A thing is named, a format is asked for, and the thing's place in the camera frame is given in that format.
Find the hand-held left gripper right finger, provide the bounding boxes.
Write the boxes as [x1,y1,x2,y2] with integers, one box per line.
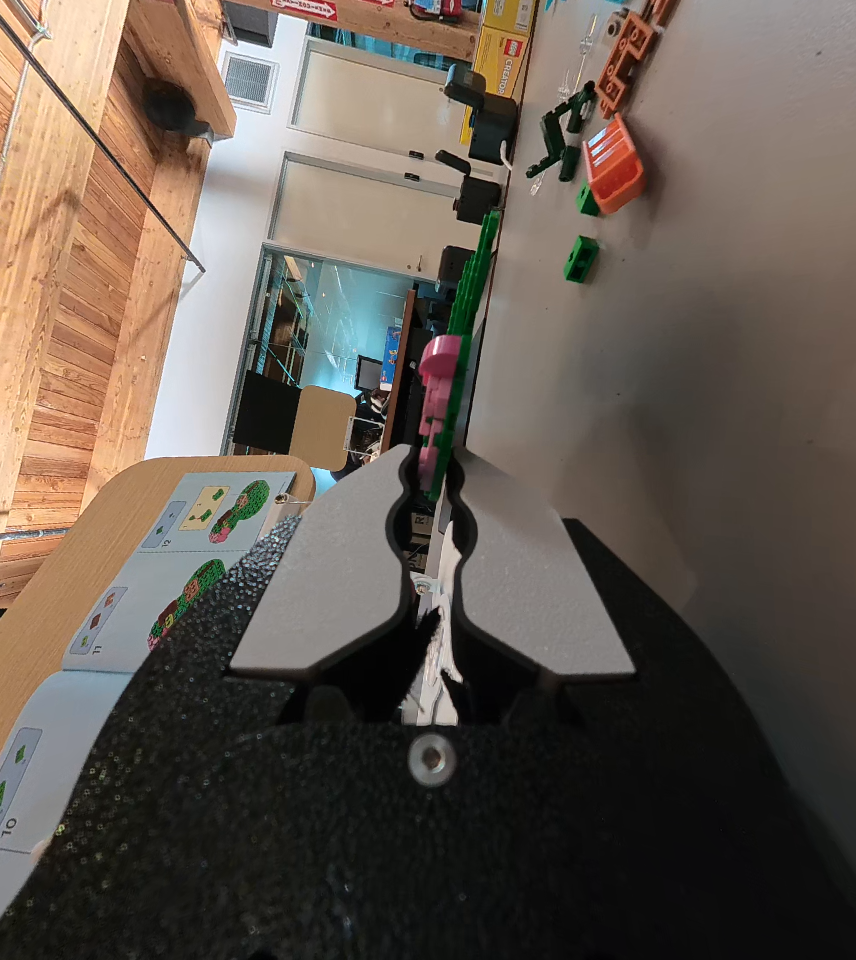
[446,450,638,681]

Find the white air vent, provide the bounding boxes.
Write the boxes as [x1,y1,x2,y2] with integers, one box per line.
[221,50,280,115]

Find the black office chair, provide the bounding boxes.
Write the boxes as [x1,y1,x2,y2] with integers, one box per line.
[442,63,520,167]
[436,245,479,291]
[434,149,505,225]

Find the yellow lego box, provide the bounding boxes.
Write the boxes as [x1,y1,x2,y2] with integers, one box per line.
[460,0,542,145]

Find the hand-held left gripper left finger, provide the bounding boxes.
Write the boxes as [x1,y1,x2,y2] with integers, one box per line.
[229,444,419,685]

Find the light wooden chair back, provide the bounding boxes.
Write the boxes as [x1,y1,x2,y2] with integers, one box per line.
[293,384,359,473]

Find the black monitor panel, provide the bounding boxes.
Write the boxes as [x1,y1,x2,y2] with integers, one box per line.
[232,369,302,456]

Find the orange lego plate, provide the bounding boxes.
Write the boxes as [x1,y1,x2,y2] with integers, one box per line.
[596,10,659,120]

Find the green lego plate with pink flower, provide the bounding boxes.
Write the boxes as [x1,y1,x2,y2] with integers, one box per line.
[416,210,504,504]

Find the clear lego pieces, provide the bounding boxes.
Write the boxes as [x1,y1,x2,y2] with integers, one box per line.
[557,13,599,103]

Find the orange lego scoop piece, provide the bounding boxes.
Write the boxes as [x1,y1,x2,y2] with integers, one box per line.
[581,114,647,216]

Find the open lego instruction booklet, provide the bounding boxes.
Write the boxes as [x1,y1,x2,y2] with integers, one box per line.
[0,472,299,960]

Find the dark green lego stem assembly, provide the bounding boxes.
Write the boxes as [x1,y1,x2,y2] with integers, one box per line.
[525,81,599,186]

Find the black dome speaker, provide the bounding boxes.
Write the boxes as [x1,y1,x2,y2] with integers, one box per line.
[143,78,201,135]

